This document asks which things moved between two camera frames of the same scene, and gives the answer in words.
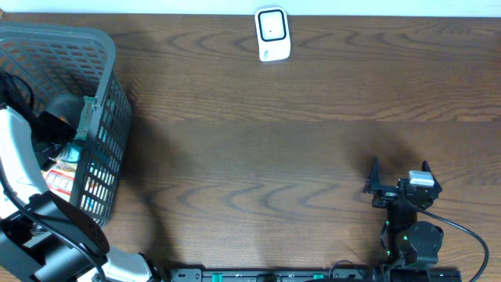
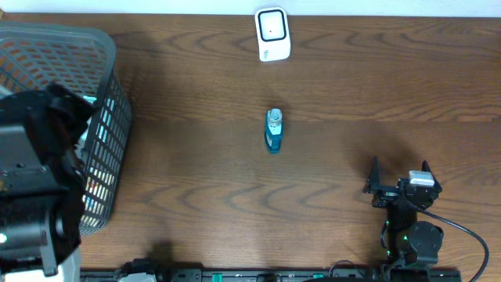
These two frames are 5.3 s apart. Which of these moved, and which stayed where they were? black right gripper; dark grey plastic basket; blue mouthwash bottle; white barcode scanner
Moved: blue mouthwash bottle
Stayed: dark grey plastic basket; black right gripper; white barcode scanner
